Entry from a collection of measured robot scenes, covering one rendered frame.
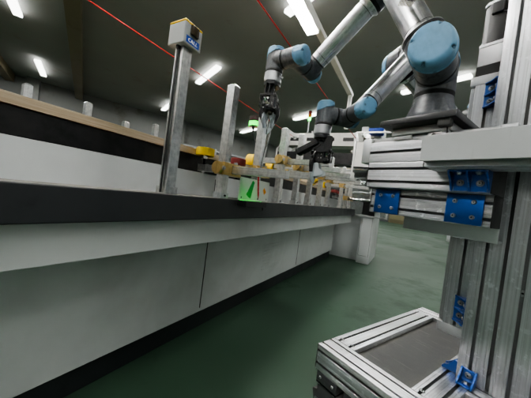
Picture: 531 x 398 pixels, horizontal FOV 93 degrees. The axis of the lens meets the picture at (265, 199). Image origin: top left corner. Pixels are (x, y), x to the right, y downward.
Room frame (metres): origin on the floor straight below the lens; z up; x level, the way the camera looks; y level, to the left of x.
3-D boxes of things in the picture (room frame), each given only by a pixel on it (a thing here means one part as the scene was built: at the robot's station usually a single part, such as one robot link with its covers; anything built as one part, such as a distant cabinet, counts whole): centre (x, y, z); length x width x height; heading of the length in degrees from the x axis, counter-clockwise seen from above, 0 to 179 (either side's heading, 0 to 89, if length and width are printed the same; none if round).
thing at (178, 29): (0.80, 0.31, 1.18); 0.07 x 0.07 x 0.08; 60
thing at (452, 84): (0.85, -0.51, 1.20); 0.13 x 0.12 x 0.14; 143
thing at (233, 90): (1.02, 0.18, 0.92); 0.04 x 0.04 x 0.48; 60
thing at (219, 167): (1.04, 0.17, 0.82); 0.14 x 0.06 x 0.05; 150
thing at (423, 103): (0.85, -0.51, 1.09); 0.15 x 0.15 x 0.10
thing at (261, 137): (1.24, 0.06, 0.87); 0.04 x 0.04 x 0.48; 60
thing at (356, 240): (4.02, -0.90, 0.95); 1.65 x 0.70 x 1.90; 60
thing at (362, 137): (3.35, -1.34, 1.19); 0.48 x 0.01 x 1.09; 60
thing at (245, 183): (1.20, 0.05, 0.75); 0.26 x 0.01 x 0.10; 150
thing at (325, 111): (1.13, -0.22, 1.13); 0.09 x 0.08 x 0.11; 102
